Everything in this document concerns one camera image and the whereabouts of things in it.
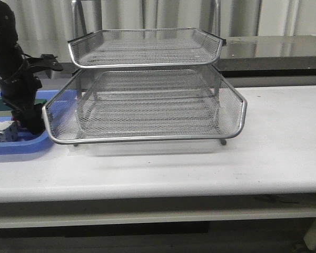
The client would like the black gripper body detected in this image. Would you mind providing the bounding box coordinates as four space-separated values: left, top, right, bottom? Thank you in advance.
0 54 63 116

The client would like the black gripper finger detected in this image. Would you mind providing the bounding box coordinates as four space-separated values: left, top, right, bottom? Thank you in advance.
26 103 45 135
12 109 29 129

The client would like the red emergency stop button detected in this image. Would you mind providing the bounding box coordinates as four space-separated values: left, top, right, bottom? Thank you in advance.
11 110 27 131

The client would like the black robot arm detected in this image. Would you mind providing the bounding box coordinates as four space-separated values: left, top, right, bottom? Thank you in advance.
0 1 63 135

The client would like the white circuit breaker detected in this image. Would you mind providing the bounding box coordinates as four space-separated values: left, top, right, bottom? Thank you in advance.
0 121 18 142

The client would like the blue plastic tray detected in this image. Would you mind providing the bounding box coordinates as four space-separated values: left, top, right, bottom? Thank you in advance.
0 90 76 155

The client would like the grey stone counter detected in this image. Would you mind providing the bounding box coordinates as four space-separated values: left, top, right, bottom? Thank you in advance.
0 36 316 79

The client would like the white table leg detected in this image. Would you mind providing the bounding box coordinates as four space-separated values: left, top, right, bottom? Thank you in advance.
303 219 316 250

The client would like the green and beige switch block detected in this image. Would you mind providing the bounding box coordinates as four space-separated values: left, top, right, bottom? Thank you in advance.
0 97 47 118

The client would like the silver wire rack frame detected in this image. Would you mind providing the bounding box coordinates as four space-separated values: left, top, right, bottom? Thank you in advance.
72 0 228 147

